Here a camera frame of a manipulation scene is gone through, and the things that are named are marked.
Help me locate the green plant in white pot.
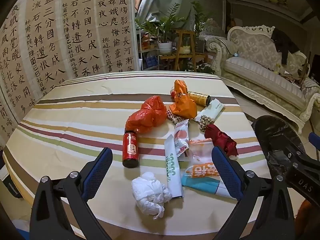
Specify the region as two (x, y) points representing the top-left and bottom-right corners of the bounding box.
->
(136, 4), (187, 54)

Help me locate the ornate armchair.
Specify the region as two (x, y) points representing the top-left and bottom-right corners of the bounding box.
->
(200, 19), (230, 58)

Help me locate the calligraphy paper sheet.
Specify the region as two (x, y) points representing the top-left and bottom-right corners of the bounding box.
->
(24, 0), (67, 100)
(61, 0), (100, 79)
(96, 0), (137, 74)
(0, 2), (33, 150)

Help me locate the ornate white sofa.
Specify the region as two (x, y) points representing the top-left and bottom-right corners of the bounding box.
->
(207, 25), (320, 134)

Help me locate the low leafy plant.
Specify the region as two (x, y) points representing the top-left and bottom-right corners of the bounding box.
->
(185, 62), (220, 76)

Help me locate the wooden plant stand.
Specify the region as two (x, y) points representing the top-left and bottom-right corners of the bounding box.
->
(160, 29), (200, 73)

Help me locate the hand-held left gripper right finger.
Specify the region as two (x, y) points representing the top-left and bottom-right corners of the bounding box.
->
(211, 145), (297, 240)

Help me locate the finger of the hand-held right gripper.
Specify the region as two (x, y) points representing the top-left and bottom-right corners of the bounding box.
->
(308, 132), (320, 155)
(287, 152), (320, 173)

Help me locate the long white wrapper green print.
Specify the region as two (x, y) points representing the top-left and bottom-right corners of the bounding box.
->
(164, 134), (184, 198)

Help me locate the trash bin with black bag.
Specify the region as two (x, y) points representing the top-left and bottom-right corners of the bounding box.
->
(251, 115), (310, 180)

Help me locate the clear zip bag orange print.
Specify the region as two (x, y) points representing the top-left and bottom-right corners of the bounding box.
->
(185, 139), (215, 167)

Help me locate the tall green plant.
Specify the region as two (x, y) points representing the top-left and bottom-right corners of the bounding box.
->
(190, 1), (213, 38)

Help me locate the teal and orange packet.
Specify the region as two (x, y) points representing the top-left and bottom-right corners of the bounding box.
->
(181, 164), (238, 200)

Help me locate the red plastic bag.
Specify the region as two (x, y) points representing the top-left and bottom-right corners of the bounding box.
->
(125, 95), (167, 134)

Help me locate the white metal shelf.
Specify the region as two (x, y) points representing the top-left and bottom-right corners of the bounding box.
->
(136, 29), (160, 70)

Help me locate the grey curtain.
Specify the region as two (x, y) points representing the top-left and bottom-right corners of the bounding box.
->
(136, 0), (198, 25)

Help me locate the dark red foil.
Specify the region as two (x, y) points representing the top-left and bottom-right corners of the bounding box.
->
(204, 124), (237, 155)

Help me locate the pink snack packet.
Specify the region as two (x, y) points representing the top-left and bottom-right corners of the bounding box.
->
(174, 119), (190, 157)

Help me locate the cluster of golden beads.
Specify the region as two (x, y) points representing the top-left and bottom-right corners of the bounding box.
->
(199, 115), (215, 132)

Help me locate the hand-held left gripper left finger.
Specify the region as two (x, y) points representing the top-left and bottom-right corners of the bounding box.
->
(29, 147), (114, 240)

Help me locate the white tissue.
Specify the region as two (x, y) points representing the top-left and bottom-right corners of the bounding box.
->
(131, 172), (173, 220)

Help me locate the pile of dark clutter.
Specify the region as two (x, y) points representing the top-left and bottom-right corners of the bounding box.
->
(275, 65), (308, 83)

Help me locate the person's right forearm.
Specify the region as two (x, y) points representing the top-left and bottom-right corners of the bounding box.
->
(299, 200), (320, 233)

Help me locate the orange plastic bag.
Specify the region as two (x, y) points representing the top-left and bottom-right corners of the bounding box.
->
(169, 79), (198, 119)

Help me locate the red bottle with black cap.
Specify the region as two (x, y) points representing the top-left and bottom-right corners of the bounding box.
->
(122, 129), (139, 168)

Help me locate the black clothing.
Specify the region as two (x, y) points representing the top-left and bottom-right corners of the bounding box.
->
(271, 29), (300, 64)

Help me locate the white paper packet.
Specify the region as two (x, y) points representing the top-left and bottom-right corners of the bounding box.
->
(194, 99), (225, 123)

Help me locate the small checkered cloth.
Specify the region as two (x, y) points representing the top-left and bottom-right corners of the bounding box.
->
(168, 111), (184, 124)

